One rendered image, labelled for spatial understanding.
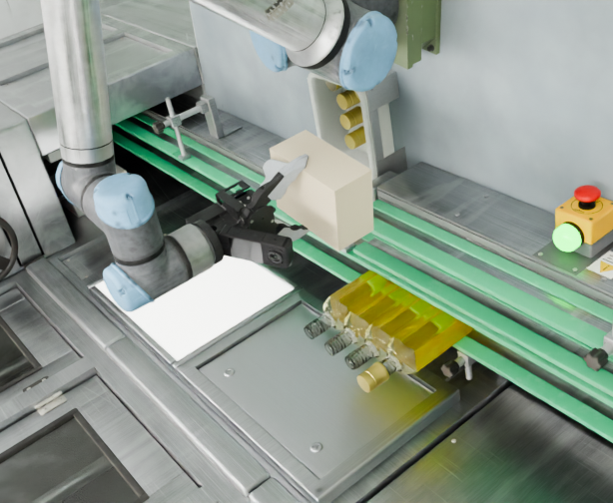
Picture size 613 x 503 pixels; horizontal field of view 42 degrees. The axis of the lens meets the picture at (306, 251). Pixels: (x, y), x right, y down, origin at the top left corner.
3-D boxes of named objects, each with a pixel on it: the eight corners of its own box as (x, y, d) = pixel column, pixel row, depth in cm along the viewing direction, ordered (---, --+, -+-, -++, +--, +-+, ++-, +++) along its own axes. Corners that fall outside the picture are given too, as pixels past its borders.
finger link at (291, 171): (279, 134, 126) (244, 182, 126) (303, 150, 122) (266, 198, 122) (290, 144, 128) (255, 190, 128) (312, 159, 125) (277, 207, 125)
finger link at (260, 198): (273, 167, 122) (238, 213, 122) (279, 171, 121) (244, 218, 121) (289, 180, 126) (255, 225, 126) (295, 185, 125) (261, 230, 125)
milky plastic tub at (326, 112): (351, 149, 179) (321, 165, 176) (336, 53, 167) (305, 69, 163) (406, 172, 167) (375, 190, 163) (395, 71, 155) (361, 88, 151)
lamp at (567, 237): (560, 241, 131) (548, 249, 129) (560, 217, 128) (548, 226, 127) (584, 251, 127) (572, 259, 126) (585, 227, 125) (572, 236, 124)
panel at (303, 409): (205, 231, 212) (90, 294, 197) (202, 222, 210) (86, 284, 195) (460, 400, 149) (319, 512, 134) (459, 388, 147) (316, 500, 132)
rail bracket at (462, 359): (489, 350, 152) (440, 388, 146) (488, 322, 148) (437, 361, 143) (506, 360, 149) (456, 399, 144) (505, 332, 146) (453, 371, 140)
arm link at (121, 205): (70, 178, 112) (93, 241, 119) (104, 208, 104) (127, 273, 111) (120, 155, 115) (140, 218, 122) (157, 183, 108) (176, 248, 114)
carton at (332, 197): (306, 129, 133) (269, 148, 129) (371, 170, 123) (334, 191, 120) (310, 188, 141) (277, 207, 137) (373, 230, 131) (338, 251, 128)
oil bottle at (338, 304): (402, 271, 163) (320, 324, 154) (398, 249, 160) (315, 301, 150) (421, 281, 159) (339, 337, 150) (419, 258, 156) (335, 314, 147)
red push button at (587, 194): (568, 209, 128) (568, 191, 126) (583, 198, 130) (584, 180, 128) (589, 218, 125) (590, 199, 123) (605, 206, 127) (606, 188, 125)
